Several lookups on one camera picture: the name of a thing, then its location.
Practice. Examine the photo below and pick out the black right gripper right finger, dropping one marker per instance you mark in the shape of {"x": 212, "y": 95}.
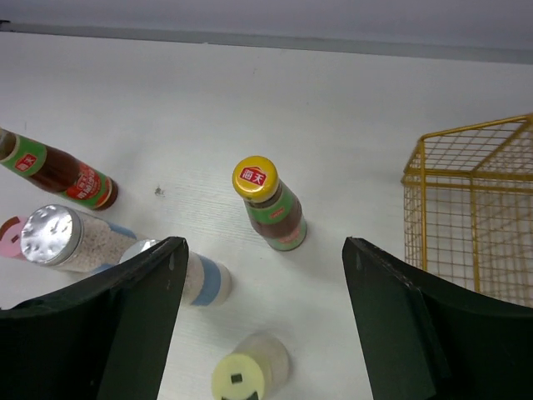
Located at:
{"x": 423, "y": 337}

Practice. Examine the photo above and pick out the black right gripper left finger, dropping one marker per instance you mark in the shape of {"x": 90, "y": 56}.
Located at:
{"x": 105, "y": 337}

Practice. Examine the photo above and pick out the yellow cap sauce bottle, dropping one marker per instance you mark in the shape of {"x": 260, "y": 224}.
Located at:
{"x": 57, "y": 172}
{"x": 273, "y": 209}

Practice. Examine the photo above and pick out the silver lid jar left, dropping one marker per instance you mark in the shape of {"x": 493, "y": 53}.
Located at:
{"x": 69, "y": 240}

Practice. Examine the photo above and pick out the silver lid jar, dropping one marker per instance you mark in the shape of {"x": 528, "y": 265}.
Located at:
{"x": 204, "y": 279}
{"x": 69, "y": 240}

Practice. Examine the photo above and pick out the silver lid jar right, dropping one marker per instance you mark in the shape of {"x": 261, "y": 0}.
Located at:
{"x": 204, "y": 279}

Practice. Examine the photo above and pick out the pink lid spice shaker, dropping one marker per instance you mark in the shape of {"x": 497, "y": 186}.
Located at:
{"x": 11, "y": 237}

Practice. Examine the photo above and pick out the yellow lid spice shaker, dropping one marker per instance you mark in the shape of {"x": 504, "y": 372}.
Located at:
{"x": 257, "y": 367}

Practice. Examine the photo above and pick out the gold wire basket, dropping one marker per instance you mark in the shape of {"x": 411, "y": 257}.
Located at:
{"x": 468, "y": 207}

